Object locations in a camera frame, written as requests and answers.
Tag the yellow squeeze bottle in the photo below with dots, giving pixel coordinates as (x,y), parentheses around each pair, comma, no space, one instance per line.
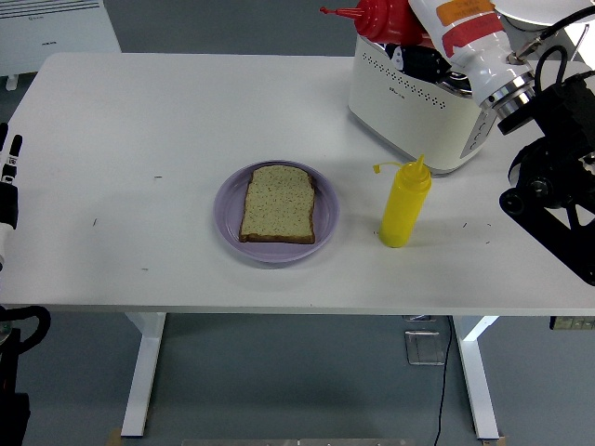
(403,209)

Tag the white table leg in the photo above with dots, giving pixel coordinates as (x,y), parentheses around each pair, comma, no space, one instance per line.
(144,371)
(479,381)

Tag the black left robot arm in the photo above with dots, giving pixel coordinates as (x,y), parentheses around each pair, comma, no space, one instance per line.
(11,371)

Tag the white heater appliance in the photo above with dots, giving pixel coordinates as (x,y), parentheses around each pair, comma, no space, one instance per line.
(56,32)

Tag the red squeeze bottle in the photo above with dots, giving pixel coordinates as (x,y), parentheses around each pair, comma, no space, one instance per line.
(386,18)

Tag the white chrome toaster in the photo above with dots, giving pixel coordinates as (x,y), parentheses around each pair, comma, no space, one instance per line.
(409,121)

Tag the desk control panel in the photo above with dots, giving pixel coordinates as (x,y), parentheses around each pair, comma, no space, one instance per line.
(574,323)

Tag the metal floor socket plate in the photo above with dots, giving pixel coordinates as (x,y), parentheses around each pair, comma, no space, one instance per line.
(424,348)

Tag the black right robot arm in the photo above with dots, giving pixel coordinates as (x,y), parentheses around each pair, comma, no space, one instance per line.
(558,186)

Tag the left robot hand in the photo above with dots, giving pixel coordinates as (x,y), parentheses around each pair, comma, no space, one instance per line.
(8,204)

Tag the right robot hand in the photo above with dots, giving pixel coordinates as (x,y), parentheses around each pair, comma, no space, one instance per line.
(469,42)

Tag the round white side table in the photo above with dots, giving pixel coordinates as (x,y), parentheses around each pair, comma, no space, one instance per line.
(558,9)

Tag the purple plate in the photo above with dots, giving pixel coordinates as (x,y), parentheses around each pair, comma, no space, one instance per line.
(325,213)

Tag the bread slice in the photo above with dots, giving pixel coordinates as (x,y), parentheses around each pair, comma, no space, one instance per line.
(279,204)

